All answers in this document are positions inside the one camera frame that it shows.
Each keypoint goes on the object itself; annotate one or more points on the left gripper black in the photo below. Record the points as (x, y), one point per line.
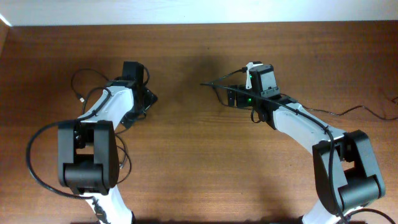
(149, 97)

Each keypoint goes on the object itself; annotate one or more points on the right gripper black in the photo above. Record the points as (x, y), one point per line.
(241, 101)

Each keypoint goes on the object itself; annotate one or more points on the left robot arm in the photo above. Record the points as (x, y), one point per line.
(88, 160)

